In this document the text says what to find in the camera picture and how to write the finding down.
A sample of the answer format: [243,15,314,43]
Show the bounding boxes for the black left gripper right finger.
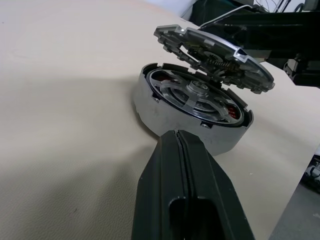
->
[177,129,256,240]

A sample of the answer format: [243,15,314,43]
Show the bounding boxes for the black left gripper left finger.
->
[130,129,195,240]

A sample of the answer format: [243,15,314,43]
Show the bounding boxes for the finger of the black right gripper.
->
[259,48,300,65]
[219,11,320,51]

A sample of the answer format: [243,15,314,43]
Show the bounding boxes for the grey round motor lid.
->
[152,23,276,95]

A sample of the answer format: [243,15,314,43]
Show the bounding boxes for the round silver motor housing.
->
[131,61,255,157]

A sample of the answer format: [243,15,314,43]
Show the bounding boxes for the silver spoked rotor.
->
[149,69,245,124]

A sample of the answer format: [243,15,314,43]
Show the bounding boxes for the black white floor device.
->
[301,153,320,194]

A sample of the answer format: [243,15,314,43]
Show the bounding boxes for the white power cable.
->
[199,4,255,29]

